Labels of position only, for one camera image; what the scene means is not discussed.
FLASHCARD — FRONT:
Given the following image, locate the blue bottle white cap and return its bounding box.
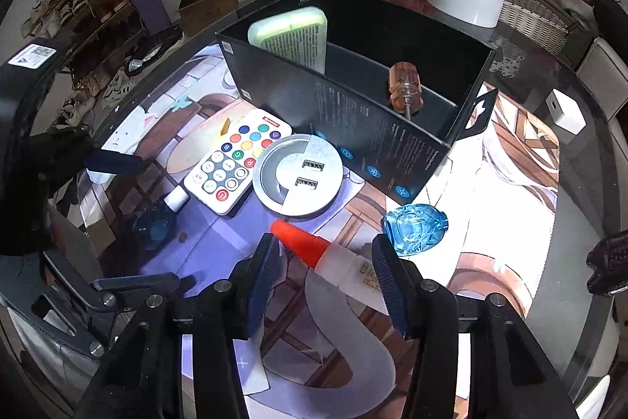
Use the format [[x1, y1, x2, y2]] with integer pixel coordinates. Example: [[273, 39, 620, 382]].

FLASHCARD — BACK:
[[131, 186, 190, 251]]

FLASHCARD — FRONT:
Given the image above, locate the white green power bank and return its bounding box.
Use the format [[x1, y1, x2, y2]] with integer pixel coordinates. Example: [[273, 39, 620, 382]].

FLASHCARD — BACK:
[[247, 6, 328, 74]]

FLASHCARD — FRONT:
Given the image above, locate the glue bottle orange cap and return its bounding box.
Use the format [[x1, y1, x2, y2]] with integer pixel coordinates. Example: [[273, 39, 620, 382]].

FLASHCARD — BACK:
[[270, 220, 389, 315]]

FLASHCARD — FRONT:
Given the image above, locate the white power adapter cube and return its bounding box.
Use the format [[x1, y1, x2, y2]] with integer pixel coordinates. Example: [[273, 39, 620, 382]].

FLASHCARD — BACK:
[[545, 89, 586, 144]]

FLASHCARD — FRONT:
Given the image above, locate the purple bag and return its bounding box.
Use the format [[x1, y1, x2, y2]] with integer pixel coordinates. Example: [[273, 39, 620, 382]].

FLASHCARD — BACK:
[[132, 0, 172, 35]]

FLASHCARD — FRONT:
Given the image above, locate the yellow plastic tool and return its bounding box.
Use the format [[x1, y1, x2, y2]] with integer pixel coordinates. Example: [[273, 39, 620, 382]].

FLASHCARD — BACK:
[[219, 117, 231, 136]]

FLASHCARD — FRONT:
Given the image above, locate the round silver USB hub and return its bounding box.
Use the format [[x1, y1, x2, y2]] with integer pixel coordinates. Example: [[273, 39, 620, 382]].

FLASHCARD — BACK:
[[252, 134, 344, 217]]

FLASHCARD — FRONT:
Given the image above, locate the black jacket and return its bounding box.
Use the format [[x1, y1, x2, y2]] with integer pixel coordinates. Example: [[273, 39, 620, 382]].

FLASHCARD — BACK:
[[593, 0, 628, 62]]

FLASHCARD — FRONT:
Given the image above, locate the shoe rack with shoes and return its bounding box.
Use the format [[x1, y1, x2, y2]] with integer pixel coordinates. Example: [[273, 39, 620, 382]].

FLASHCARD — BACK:
[[20, 0, 146, 129]]

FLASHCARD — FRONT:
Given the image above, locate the black cardboard box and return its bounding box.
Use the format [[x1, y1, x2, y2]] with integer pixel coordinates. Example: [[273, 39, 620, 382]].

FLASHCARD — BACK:
[[216, 0, 496, 204]]

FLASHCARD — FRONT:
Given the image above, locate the white wicker basket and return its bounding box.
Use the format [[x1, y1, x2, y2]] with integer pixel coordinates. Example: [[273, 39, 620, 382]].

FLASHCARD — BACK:
[[499, 0, 576, 55]]

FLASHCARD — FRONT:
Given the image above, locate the white colourful-button remote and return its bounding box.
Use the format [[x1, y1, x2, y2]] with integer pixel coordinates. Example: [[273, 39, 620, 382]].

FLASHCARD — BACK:
[[183, 107, 293, 216]]

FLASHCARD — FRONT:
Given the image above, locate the grey sofa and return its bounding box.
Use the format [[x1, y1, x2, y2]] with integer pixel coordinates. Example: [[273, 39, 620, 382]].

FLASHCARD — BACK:
[[577, 37, 628, 121]]

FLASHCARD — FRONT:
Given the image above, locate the small blue faceted bottle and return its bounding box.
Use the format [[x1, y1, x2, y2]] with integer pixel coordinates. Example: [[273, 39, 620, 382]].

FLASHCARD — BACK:
[[382, 204, 449, 256]]

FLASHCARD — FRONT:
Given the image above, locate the brown handle screwdriver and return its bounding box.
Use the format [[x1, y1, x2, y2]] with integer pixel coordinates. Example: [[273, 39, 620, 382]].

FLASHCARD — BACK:
[[389, 62, 424, 120]]

